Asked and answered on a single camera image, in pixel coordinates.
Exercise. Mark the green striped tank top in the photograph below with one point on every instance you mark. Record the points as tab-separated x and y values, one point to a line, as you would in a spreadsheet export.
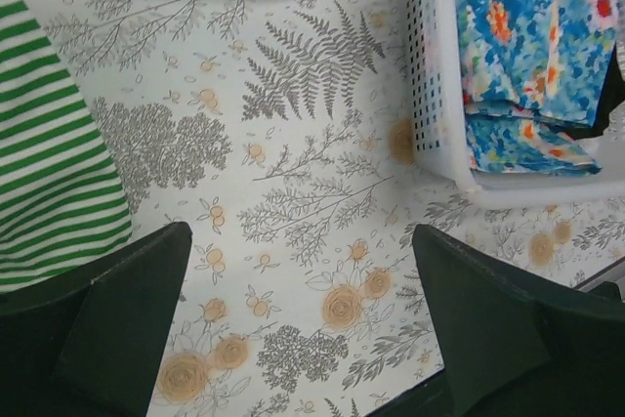
62	201

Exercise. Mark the floral patterned table mat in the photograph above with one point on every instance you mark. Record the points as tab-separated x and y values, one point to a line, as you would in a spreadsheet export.
279	131

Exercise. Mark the white rectangular basket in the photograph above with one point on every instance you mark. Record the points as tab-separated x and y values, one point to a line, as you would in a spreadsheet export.
429	30

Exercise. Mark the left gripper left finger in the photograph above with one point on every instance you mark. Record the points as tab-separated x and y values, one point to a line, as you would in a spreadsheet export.
89	342

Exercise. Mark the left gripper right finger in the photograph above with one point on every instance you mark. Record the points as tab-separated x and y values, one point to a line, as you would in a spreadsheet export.
516	344

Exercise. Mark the blue floral garment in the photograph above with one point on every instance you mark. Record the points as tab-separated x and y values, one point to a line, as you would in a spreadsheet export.
534	82

